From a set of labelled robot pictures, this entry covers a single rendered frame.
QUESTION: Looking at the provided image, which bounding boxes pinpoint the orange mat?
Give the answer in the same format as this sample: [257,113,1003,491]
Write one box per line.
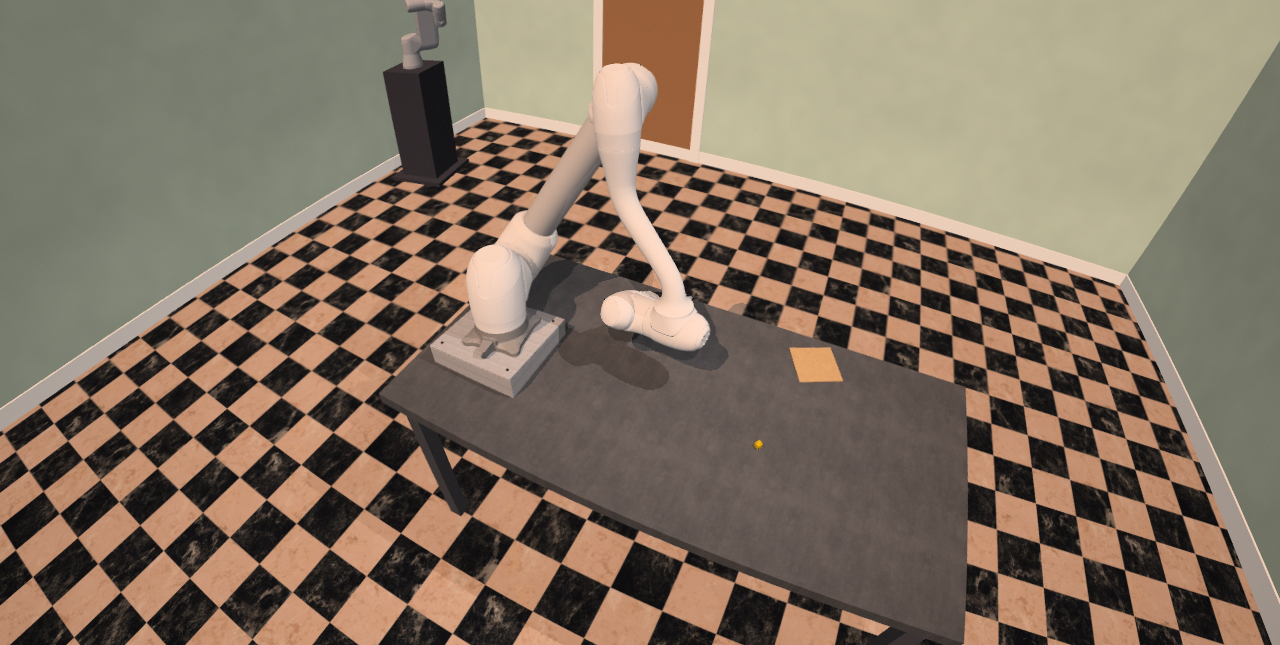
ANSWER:
[788,348,844,383]

